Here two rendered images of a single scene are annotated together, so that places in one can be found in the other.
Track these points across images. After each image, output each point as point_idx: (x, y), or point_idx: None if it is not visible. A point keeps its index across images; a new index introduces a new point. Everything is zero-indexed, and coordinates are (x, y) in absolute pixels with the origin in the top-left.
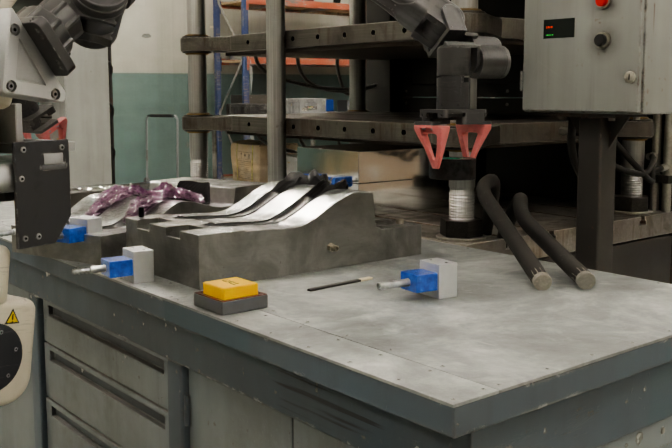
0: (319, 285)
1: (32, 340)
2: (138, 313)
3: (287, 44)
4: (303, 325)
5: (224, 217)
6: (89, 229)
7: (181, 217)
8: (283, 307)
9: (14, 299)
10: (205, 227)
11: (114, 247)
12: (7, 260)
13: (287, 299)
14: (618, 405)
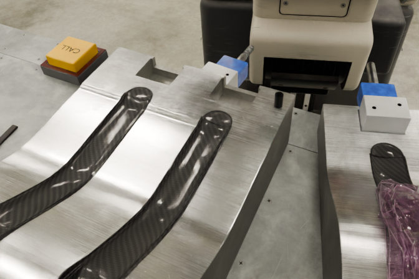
0: (7, 150)
1: (250, 58)
2: None
3: None
4: (3, 52)
5: (169, 167)
6: (360, 108)
7: (226, 130)
8: (29, 78)
9: (255, 21)
10: (136, 78)
11: (320, 134)
12: None
13: (32, 97)
14: None
